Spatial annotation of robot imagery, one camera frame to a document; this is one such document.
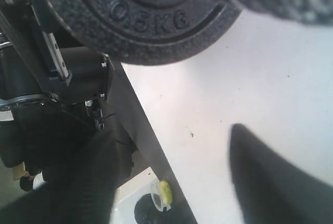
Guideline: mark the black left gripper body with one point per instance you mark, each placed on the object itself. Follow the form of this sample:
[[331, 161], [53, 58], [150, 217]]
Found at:
[[36, 71]]

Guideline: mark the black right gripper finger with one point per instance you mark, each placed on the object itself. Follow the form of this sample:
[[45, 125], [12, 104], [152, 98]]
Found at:
[[270, 189]]

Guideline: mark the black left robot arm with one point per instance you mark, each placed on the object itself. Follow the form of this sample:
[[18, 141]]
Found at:
[[72, 169]]

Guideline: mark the yellow tape roll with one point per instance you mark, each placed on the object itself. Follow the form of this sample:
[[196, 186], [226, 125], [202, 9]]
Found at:
[[161, 195]]

